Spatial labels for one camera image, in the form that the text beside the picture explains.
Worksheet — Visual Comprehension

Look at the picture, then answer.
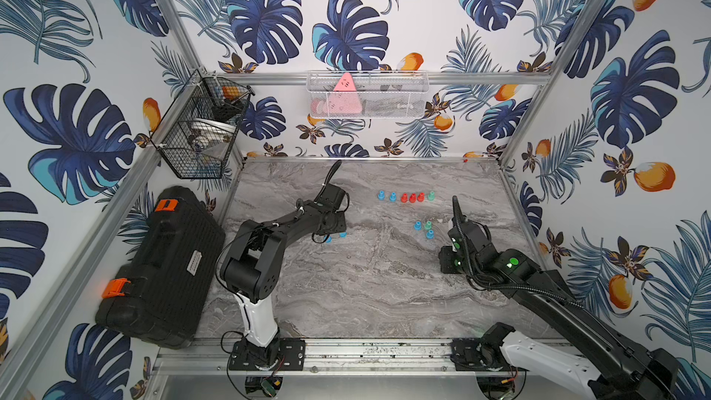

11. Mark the black plastic tool case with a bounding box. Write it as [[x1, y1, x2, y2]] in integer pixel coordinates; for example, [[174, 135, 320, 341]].
[[96, 186, 225, 349]]

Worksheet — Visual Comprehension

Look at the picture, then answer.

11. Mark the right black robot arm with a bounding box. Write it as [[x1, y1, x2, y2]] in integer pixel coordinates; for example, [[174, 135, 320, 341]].
[[439, 197, 680, 399]]

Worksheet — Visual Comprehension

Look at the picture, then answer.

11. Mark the black wire basket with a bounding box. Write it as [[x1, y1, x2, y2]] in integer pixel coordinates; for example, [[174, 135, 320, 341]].
[[150, 70, 255, 180]]

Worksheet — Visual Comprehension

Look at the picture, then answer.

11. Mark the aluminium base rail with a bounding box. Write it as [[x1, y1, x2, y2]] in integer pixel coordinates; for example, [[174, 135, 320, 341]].
[[152, 337, 609, 376]]

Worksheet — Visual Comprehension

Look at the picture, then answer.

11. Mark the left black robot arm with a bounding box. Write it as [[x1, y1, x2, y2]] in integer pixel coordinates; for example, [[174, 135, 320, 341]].
[[216, 160, 350, 371]]

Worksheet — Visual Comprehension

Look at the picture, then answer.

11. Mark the clear mesh wall tray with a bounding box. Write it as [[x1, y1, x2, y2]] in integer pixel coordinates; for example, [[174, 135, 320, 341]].
[[306, 71, 430, 119]]

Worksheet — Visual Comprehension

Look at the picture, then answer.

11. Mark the pink triangle card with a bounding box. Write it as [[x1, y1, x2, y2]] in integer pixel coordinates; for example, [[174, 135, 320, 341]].
[[325, 72, 363, 116]]

